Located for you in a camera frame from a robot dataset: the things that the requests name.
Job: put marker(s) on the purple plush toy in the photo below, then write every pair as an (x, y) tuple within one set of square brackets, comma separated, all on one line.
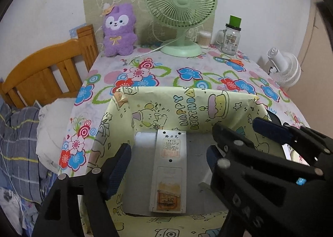
[(119, 31)]

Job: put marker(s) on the light blue paper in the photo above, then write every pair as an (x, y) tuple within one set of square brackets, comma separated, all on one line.
[(75, 30)]

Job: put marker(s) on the wooden bed headboard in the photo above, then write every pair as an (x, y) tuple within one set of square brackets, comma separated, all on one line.
[(33, 66)]

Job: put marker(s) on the yellow cartoon paper box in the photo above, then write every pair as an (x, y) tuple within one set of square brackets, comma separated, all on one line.
[(166, 107)]

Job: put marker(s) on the glass jar mug green lid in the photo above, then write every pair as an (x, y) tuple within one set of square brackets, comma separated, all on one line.
[(230, 42)]

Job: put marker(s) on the light printed cloth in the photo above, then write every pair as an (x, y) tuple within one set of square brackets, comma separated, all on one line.
[(13, 205)]

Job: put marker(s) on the white pillow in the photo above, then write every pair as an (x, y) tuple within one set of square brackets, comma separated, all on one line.
[(52, 127)]

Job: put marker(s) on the white rectangular device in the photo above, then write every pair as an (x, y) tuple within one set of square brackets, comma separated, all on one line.
[(169, 164)]

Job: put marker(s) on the beige cartoon wall sheet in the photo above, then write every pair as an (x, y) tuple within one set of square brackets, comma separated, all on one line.
[(93, 8)]

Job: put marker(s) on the floral tablecloth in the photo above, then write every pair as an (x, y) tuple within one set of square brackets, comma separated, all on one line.
[(166, 70)]

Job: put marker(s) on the small white fan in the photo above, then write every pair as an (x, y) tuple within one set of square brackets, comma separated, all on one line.
[(286, 70)]

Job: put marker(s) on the orange scissors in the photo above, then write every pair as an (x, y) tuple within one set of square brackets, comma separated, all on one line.
[(235, 61)]

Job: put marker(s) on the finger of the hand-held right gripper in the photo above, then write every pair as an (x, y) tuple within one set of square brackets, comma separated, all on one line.
[(234, 152), (270, 129)]

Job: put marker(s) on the beige door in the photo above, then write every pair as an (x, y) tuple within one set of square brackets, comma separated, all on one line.
[(317, 52)]

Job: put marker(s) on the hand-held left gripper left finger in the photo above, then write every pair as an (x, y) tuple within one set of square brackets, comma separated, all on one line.
[(118, 172)]

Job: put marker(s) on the green desk fan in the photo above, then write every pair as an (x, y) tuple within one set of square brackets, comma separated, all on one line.
[(182, 0)]

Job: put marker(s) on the cotton swab container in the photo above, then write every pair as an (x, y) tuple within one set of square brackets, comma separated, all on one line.
[(204, 40)]

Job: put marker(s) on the blue plaid blanket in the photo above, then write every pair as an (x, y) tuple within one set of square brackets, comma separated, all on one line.
[(18, 143)]

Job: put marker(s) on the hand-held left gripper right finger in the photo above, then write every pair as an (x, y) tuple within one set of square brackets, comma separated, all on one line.
[(212, 157)]

